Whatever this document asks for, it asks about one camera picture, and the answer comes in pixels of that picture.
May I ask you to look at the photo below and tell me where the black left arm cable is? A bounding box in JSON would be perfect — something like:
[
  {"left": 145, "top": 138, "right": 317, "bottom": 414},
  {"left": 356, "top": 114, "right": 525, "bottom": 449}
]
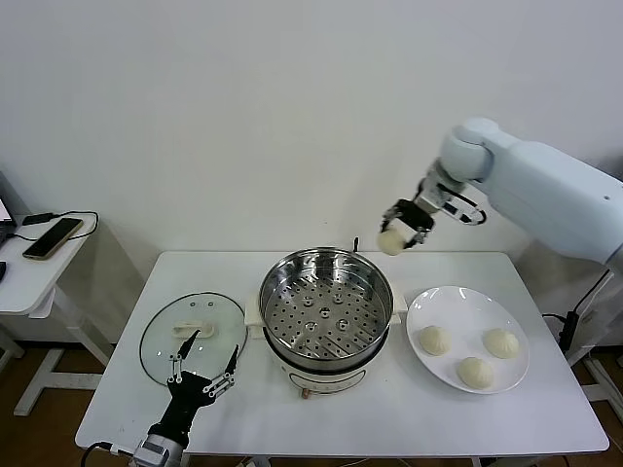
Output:
[{"left": 79, "top": 440, "right": 138, "bottom": 467}]

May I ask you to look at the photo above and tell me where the black smartphone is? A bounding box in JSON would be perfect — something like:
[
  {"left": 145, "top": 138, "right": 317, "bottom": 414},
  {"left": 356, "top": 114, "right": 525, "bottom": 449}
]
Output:
[{"left": 22, "top": 218, "right": 85, "bottom": 262}]

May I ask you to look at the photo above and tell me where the white side table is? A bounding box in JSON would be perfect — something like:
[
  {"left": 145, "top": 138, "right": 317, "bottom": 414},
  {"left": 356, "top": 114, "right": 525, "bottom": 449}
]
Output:
[
  {"left": 567, "top": 265, "right": 623, "bottom": 405},
  {"left": 0, "top": 211, "right": 116, "bottom": 417}
]

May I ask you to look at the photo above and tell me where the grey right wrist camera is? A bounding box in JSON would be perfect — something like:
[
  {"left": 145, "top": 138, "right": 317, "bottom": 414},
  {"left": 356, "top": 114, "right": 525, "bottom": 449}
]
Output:
[{"left": 426, "top": 182, "right": 477, "bottom": 224}]

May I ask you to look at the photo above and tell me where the white oval plate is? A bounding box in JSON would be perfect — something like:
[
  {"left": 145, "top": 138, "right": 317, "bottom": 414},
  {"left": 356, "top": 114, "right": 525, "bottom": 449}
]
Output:
[{"left": 405, "top": 285, "right": 531, "bottom": 394}]

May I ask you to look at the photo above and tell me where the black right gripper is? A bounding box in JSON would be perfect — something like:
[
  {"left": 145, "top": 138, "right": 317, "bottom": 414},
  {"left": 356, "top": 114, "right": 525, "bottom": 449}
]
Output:
[{"left": 378, "top": 198, "right": 435, "bottom": 251}]

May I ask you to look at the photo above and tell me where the glass pot lid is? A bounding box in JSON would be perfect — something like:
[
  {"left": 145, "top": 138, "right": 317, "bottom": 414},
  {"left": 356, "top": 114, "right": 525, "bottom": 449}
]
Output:
[{"left": 138, "top": 290, "right": 246, "bottom": 389}]

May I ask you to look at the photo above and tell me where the white electric cooker pot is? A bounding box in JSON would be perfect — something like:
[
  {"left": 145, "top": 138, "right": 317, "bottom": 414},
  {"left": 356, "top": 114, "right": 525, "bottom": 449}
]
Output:
[{"left": 244, "top": 283, "right": 409, "bottom": 401}]

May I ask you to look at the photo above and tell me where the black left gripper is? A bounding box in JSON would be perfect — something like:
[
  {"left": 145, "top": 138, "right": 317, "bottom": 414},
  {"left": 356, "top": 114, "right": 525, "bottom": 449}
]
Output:
[{"left": 147, "top": 328, "right": 241, "bottom": 447}]

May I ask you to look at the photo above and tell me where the black laptop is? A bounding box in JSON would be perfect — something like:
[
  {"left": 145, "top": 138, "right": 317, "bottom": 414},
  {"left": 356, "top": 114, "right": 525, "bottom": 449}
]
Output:
[{"left": 0, "top": 169, "right": 19, "bottom": 247}]

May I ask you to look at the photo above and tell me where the white steamed baozi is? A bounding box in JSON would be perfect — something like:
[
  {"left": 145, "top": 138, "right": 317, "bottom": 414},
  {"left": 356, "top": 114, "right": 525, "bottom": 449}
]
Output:
[
  {"left": 481, "top": 327, "right": 521, "bottom": 360},
  {"left": 377, "top": 228, "right": 408, "bottom": 257},
  {"left": 456, "top": 356, "right": 495, "bottom": 392},
  {"left": 418, "top": 325, "right": 453, "bottom": 356}
]

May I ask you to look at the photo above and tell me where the black cable with plug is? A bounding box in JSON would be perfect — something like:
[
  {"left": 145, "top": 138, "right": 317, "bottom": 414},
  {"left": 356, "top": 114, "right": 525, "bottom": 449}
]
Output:
[{"left": 541, "top": 269, "right": 615, "bottom": 354}]

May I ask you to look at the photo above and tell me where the stainless steel steamer basket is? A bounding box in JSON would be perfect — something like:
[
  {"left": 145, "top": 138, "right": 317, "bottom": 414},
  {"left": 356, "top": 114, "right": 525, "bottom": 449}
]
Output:
[{"left": 257, "top": 247, "right": 394, "bottom": 364}]

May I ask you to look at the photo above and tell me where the black charger with cable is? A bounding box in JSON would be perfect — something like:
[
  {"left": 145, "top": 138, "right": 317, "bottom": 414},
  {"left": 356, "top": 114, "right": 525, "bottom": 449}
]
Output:
[{"left": 4, "top": 210, "right": 100, "bottom": 244}]

